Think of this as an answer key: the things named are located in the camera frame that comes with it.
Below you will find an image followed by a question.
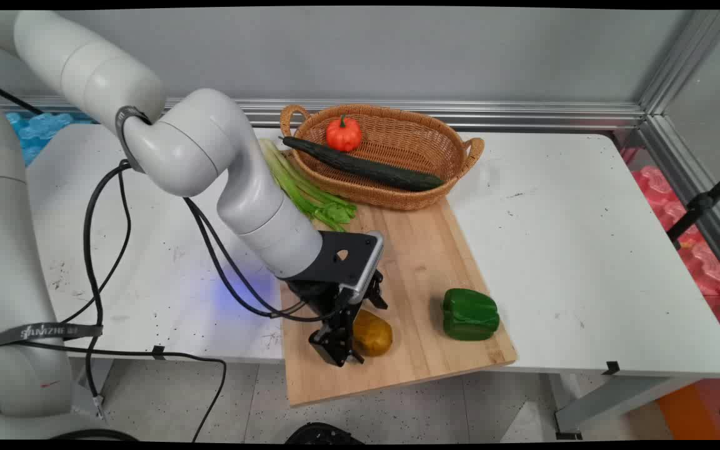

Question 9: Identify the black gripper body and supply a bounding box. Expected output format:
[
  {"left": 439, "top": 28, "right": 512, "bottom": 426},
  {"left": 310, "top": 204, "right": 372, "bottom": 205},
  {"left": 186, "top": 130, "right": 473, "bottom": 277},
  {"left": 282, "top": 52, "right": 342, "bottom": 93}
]
[{"left": 285, "top": 270, "right": 381, "bottom": 323}]

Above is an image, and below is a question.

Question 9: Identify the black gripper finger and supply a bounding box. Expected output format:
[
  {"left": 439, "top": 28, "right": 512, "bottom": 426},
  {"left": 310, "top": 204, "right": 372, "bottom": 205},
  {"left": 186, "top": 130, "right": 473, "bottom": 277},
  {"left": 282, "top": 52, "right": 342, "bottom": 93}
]
[
  {"left": 366, "top": 271, "right": 389, "bottom": 311},
  {"left": 308, "top": 306, "right": 366, "bottom": 368}
]

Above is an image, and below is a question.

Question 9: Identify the dark green cucumber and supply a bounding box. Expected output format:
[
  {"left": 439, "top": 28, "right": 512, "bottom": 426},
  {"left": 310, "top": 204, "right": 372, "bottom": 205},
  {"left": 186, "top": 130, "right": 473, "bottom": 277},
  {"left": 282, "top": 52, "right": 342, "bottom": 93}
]
[{"left": 281, "top": 136, "right": 446, "bottom": 192}]

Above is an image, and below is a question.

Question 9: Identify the brown potato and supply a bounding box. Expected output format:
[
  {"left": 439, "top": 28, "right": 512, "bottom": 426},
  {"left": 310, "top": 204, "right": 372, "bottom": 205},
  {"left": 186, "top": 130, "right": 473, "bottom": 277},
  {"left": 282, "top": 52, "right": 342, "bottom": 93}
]
[{"left": 352, "top": 309, "right": 394, "bottom": 358}]

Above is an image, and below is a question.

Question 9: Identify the wooden cutting board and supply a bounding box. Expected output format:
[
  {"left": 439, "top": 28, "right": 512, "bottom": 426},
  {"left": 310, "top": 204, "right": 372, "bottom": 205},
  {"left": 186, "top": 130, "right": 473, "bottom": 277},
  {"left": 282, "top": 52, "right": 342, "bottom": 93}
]
[{"left": 279, "top": 197, "right": 518, "bottom": 408}]

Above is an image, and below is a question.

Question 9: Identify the black round floor object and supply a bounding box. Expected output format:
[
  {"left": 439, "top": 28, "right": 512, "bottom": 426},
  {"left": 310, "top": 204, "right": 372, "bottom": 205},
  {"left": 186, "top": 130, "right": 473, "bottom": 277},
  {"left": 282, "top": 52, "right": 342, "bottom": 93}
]
[{"left": 285, "top": 422, "right": 364, "bottom": 444}]

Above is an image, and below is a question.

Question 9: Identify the green bell pepper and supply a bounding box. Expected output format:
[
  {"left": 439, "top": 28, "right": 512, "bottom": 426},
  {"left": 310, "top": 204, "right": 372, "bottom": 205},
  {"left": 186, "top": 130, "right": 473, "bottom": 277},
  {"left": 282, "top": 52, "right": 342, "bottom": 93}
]
[{"left": 441, "top": 288, "right": 501, "bottom": 341}]

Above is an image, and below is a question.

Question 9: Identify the green celery bunch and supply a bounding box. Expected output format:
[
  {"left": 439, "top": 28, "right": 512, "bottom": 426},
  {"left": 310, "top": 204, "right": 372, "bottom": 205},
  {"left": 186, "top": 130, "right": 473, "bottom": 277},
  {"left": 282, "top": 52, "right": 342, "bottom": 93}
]
[{"left": 258, "top": 138, "right": 358, "bottom": 233}]

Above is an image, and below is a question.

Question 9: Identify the woven wicker basket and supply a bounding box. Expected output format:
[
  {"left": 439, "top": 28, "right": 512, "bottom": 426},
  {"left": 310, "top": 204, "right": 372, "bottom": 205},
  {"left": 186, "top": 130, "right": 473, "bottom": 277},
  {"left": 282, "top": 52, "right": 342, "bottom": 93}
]
[{"left": 279, "top": 104, "right": 485, "bottom": 211}]

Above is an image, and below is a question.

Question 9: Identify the small orange pumpkin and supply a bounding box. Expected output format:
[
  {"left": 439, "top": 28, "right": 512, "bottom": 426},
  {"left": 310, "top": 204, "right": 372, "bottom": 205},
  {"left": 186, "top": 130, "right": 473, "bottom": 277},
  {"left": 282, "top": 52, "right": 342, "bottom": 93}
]
[{"left": 326, "top": 115, "right": 363, "bottom": 153}]

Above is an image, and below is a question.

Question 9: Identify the grey table leg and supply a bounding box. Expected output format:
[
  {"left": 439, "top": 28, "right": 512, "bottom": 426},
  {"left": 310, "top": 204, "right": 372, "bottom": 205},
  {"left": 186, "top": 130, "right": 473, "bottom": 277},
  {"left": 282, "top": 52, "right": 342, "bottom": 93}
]
[
  {"left": 552, "top": 374, "right": 706, "bottom": 440},
  {"left": 71, "top": 357, "right": 114, "bottom": 418}
]

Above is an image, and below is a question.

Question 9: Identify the pink foam mat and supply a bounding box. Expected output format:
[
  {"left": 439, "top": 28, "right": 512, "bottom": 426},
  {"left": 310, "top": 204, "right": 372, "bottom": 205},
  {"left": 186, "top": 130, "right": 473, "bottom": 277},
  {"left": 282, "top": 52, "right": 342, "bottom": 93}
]
[{"left": 621, "top": 147, "right": 720, "bottom": 352}]

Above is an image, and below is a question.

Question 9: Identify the blue foam mat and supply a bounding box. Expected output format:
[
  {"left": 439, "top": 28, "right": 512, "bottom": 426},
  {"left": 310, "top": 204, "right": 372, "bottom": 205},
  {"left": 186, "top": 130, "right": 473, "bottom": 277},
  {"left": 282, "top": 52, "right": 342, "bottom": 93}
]
[{"left": 5, "top": 111, "right": 96, "bottom": 167}]

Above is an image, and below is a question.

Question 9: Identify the black tripod stand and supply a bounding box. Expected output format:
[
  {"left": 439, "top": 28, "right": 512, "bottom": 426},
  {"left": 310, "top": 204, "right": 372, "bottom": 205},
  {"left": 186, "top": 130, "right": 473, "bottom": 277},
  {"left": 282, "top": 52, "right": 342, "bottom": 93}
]
[{"left": 666, "top": 161, "right": 720, "bottom": 251}]

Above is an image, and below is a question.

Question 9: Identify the orange floor item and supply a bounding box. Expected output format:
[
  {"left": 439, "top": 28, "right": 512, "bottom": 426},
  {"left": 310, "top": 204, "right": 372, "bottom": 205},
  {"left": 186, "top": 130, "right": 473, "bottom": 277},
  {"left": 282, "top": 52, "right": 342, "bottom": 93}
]
[{"left": 656, "top": 381, "right": 720, "bottom": 441}]

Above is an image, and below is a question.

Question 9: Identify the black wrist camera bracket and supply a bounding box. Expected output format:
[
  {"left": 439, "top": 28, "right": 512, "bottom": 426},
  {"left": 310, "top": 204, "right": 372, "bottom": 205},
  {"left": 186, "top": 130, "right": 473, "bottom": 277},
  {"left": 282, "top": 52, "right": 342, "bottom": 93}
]
[{"left": 285, "top": 230, "right": 385, "bottom": 305}]

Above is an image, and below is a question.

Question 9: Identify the black floor cable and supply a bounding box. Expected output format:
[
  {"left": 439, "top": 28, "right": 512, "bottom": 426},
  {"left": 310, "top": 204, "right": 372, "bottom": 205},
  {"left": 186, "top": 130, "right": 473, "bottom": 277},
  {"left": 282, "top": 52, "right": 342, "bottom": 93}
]
[{"left": 0, "top": 341, "right": 228, "bottom": 442}]

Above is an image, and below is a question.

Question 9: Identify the aluminium frame rail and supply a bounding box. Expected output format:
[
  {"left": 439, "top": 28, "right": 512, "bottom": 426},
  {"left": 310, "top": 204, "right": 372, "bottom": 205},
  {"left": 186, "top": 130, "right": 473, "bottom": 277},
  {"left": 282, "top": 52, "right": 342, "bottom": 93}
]
[{"left": 4, "top": 95, "right": 648, "bottom": 131}]

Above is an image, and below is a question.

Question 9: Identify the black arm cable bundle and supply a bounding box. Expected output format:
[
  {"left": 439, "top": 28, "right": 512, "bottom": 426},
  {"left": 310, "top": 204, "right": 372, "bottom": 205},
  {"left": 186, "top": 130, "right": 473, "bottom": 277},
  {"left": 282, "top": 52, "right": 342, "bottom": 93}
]
[{"left": 82, "top": 159, "right": 343, "bottom": 404}]

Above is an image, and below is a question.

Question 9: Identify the grey printed velcro strap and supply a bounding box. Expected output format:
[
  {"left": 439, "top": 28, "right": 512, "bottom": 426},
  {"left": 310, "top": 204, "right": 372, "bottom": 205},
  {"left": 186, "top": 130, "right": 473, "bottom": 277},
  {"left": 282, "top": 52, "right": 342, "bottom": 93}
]
[{"left": 0, "top": 322, "right": 104, "bottom": 349}]

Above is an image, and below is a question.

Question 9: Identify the aluminium frame post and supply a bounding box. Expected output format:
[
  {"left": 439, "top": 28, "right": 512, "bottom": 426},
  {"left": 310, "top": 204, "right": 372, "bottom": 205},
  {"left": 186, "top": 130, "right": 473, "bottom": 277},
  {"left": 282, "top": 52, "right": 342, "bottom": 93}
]
[{"left": 638, "top": 9, "right": 720, "bottom": 289}]

